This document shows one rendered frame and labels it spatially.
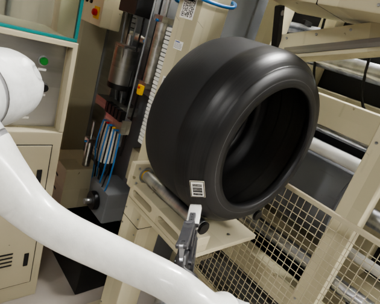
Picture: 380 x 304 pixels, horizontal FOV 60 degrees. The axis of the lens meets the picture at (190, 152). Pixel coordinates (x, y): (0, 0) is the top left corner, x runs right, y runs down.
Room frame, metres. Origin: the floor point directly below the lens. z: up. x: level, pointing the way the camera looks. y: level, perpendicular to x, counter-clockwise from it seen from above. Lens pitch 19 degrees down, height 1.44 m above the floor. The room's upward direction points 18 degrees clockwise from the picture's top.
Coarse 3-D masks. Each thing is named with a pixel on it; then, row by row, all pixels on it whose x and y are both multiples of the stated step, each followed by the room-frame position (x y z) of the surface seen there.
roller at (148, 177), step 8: (144, 176) 1.10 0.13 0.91; (152, 176) 1.09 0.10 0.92; (152, 184) 1.06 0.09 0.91; (160, 184) 1.05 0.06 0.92; (160, 192) 1.02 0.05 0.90; (168, 192) 1.01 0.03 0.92; (168, 200) 0.99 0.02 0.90; (176, 200) 0.97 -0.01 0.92; (176, 208) 0.95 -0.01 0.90; (184, 208) 0.94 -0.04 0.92; (184, 216) 0.92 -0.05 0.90; (200, 216) 0.92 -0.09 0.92; (200, 224) 0.88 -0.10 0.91; (208, 224) 0.89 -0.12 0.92; (200, 232) 0.88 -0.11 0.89
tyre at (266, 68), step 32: (192, 64) 0.94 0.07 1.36; (224, 64) 0.90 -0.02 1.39; (256, 64) 0.88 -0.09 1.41; (288, 64) 0.94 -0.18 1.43; (160, 96) 0.93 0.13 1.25; (192, 96) 0.86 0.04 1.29; (224, 96) 0.82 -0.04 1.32; (256, 96) 0.86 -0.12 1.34; (288, 96) 1.24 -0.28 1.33; (160, 128) 0.89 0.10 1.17; (192, 128) 0.81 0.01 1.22; (224, 128) 0.81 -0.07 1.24; (256, 128) 1.33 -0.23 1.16; (288, 128) 1.25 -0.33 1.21; (160, 160) 0.89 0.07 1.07; (192, 160) 0.80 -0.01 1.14; (224, 160) 0.82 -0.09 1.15; (256, 160) 1.26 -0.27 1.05; (288, 160) 1.20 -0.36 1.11; (224, 192) 1.14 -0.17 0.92; (256, 192) 1.14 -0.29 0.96
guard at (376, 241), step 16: (320, 208) 1.13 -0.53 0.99; (256, 224) 1.29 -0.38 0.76; (320, 224) 1.12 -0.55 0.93; (352, 224) 1.05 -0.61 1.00; (256, 240) 1.27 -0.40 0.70; (320, 240) 1.10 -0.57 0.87; (352, 240) 1.04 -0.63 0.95; (304, 256) 1.12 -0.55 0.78; (208, 272) 1.39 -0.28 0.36; (352, 272) 1.00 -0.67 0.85; (224, 288) 1.31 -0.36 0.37; (336, 288) 1.02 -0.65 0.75
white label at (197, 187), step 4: (192, 180) 0.81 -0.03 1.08; (192, 184) 0.81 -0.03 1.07; (196, 184) 0.81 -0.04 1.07; (200, 184) 0.81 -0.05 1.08; (192, 188) 0.82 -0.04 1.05; (196, 188) 0.81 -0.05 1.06; (200, 188) 0.81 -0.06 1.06; (192, 192) 0.82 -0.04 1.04; (196, 192) 0.82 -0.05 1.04; (200, 192) 0.82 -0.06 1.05; (204, 192) 0.82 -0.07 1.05; (192, 196) 0.83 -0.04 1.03; (196, 196) 0.82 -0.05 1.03; (200, 196) 0.82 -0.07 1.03; (204, 196) 0.82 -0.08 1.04
